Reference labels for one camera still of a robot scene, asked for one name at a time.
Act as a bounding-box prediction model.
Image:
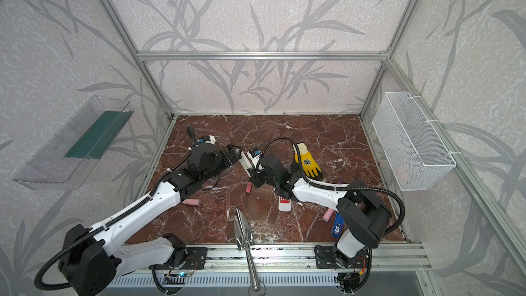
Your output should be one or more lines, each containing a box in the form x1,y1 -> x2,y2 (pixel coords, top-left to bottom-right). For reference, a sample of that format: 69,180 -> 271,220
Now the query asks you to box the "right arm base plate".
314,245 -> 370,271

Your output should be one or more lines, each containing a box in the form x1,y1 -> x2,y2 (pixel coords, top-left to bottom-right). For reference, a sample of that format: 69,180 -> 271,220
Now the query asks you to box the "red handled screwdriver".
245,182 -> 253,195

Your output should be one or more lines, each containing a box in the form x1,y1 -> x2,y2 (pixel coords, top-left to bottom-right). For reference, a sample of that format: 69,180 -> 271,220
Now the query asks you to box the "blue lighter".
331,212 -> 344,238

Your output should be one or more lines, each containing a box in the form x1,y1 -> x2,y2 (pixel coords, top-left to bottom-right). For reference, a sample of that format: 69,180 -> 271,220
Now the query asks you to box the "yellow work glove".
291,143 -> 323,181

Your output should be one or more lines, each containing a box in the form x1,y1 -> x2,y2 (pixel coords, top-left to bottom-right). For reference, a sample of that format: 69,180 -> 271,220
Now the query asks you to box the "white wire basket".
372,92 -> 456,191

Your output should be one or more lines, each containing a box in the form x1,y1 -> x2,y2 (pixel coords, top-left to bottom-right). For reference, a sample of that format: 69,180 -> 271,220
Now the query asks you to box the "pink cylinder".
182,199 -> 202,207
322,208 -> 334,222

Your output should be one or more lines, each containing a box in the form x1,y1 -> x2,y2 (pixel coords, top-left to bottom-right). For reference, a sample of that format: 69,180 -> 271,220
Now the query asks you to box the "pink cylinder right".
322,208 -> 334,222

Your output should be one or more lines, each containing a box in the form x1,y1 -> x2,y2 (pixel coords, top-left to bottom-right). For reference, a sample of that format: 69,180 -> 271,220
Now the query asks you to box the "pink cylinder left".
182,199 -> 202,207

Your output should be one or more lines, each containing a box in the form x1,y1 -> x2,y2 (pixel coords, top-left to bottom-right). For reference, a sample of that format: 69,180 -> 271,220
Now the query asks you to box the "clear plastic wall shelf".
12,95 -> 134,190

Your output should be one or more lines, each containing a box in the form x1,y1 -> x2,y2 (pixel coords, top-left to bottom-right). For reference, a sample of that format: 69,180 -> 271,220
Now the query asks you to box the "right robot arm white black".
242,154 -> 405,261

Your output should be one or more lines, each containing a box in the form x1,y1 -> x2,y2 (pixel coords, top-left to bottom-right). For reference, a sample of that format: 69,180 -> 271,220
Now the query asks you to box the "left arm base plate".
171,247 -> 208,270

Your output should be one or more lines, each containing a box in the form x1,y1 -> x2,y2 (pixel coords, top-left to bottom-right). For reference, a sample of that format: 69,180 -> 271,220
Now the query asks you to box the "red white remote control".
278,197 -> 292,212

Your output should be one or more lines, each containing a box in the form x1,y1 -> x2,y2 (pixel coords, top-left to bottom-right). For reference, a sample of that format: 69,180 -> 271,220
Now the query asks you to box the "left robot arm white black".
34,142 -> 242,295

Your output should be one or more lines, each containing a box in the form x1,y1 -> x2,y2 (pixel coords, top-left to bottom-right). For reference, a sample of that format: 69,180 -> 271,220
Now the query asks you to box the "metal camera pole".
234,208 -> 261,292

